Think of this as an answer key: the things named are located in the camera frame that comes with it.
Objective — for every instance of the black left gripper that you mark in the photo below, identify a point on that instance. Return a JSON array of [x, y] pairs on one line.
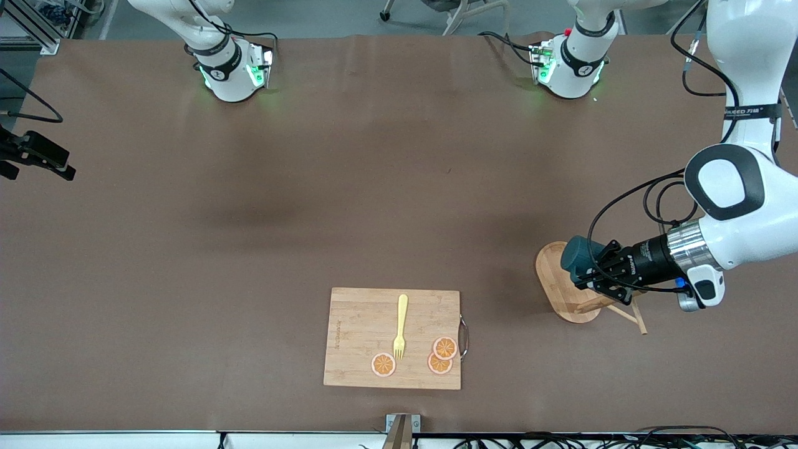
[[648, 259]]

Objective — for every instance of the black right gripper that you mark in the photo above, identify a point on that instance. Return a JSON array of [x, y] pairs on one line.
[[34, 153]]

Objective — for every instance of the dark teal cup yellow inside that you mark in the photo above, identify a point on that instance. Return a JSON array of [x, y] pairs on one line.
[[576, 255]]

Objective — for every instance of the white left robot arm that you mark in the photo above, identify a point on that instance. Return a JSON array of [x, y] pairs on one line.
[[748, 212]]

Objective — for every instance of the wooden mug rack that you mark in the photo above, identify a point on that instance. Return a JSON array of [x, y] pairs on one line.
[[555, 287]]

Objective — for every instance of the orange slice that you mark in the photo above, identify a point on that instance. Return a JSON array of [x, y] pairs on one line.
[[383, 365], [437, 366], [445, 348]]

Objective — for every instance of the yellow plastic fork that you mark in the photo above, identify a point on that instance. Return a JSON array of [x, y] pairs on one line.
[[402, 318]]

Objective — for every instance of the bamboo cutting board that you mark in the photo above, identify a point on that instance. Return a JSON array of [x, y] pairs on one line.
[[361, 337]]

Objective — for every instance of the chair base with castors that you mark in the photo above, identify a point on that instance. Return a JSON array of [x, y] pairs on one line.
[[458, 12]]

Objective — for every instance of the aluminium frame post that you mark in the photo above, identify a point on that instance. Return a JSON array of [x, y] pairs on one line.
[[37, 34]]

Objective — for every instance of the metal table bracket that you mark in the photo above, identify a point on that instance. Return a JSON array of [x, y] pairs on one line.
[[402, 427]]

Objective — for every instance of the white table edge rail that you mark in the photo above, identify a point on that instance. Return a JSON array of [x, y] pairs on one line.
[[124, 440]]

